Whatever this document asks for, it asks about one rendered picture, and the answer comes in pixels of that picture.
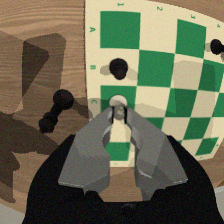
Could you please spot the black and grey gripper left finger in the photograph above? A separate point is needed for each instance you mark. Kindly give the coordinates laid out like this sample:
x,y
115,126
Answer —
x,y
78,165

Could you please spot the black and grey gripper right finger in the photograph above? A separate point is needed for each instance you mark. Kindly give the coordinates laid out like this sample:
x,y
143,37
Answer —
x,y
163,163

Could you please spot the white pawn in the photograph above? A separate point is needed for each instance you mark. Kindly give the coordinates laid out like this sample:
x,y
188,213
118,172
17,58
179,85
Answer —
x,y
118,102

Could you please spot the green and cream chessboard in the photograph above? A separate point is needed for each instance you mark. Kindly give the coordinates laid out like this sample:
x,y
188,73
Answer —
x,y
173,79

